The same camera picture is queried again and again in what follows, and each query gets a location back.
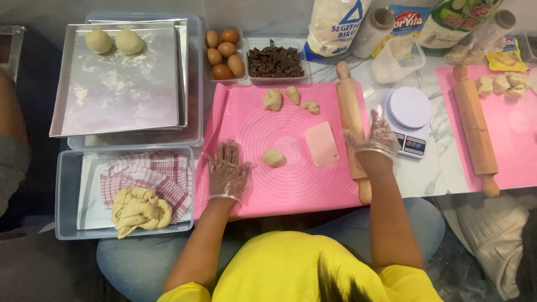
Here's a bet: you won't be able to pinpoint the clear plastic dough container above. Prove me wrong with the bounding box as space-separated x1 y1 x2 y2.
55 147 195 241

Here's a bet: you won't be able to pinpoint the person's left hand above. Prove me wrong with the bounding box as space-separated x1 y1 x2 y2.
207 140 252 204

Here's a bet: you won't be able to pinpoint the pink plastic dough scraper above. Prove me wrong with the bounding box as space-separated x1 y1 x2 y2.
305 122 341 168

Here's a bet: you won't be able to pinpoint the pile of chocolate chunks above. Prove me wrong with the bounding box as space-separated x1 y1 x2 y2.
248 39 305 79

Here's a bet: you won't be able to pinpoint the pink silicone baking mat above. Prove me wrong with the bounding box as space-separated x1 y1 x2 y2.
435 64 537 192
194 81 372 221

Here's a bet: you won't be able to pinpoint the white blue flour bag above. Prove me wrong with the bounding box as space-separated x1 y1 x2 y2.
304 0 372 62

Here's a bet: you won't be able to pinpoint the big lump of dough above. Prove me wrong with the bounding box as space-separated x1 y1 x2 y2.
111 186 173 240

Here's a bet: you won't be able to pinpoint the red white checkered cloth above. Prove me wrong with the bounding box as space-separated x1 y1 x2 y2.
100 151 193 225

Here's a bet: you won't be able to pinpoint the crumpled clear plastic bag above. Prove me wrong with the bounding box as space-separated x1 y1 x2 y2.
435 195 530 301

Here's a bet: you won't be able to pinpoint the large cut dough piece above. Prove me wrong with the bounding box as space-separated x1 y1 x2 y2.
263 88 283 112

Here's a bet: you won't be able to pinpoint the person's yellow shirt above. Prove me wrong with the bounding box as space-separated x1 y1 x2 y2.
157 230 444 302

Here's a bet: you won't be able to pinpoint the green white oil pouch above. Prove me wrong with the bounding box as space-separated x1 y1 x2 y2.
417 0 503 50

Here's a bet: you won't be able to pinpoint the group of brown eggs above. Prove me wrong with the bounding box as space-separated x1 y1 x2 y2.
204 28 246 81

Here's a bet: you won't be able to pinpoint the plastic wrap roll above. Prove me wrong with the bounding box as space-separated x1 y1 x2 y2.
352 8 395 59

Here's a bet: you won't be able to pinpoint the smooth dough ball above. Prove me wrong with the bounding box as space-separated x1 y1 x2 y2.
115 28 145 55
85 29 114 55

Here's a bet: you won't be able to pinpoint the dark metal tray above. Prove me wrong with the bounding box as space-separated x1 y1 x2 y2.
0 25 26 83

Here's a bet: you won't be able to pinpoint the yellow food sachet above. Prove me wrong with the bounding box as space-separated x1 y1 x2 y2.
486 36 529 72

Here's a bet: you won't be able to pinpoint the person's blue jeans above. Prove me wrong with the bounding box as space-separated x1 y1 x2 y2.
96 197 446 302

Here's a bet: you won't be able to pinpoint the blue yellow food packet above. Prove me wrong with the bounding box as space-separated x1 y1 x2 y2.
371 4 432 59

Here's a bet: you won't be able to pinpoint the clear plastic chocolate tub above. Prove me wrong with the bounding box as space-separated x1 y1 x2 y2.
244 37 311 85

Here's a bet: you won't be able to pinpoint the white digital kitchen scale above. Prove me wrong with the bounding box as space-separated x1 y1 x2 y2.
380 87 433 160

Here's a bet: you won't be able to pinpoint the clear tub with white powder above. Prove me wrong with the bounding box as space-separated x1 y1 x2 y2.
371 35 427 86

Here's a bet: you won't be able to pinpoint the wooden rolling pin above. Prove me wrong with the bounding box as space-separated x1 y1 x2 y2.
452 64 501 198
336 61 373 205

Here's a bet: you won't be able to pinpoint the clear plastic egg tub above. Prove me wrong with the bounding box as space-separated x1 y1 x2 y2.
202 27 248 84

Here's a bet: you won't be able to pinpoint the clear plastic storage container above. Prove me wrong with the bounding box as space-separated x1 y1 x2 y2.
67 12 205 151

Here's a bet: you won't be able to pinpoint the roll of plastic bags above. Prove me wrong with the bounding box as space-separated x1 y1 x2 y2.
444 9 517 66

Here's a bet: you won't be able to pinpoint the person's right hand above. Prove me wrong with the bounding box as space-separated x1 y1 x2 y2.
341 109 401 162

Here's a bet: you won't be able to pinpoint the small round dough ball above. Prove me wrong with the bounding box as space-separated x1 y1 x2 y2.
262 149 286 167

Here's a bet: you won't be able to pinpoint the dough chunk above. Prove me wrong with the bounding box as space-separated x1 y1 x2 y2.
492 74 511 95
475 75 494 99
505 71 531 89
504 86 526 102

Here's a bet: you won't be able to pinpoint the silver metal baking tray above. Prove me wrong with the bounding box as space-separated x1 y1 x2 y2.
49 22 181 138
86 18 189 129

